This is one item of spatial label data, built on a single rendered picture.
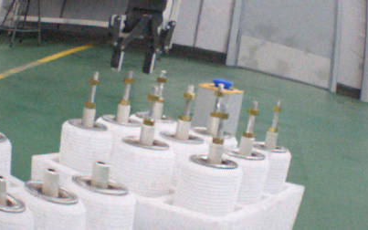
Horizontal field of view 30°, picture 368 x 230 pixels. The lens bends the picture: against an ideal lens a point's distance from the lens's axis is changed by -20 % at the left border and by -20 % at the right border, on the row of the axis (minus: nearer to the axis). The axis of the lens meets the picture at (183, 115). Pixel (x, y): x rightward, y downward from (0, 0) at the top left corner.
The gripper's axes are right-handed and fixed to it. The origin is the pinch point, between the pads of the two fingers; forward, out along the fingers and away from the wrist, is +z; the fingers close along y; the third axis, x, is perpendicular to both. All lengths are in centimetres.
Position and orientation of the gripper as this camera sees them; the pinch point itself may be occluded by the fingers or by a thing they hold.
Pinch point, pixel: (132, 65)
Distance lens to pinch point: 144.2
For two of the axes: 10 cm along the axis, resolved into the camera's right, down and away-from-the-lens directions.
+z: -1.8, 9.7, 1.5
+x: 6.2, 2.3, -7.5
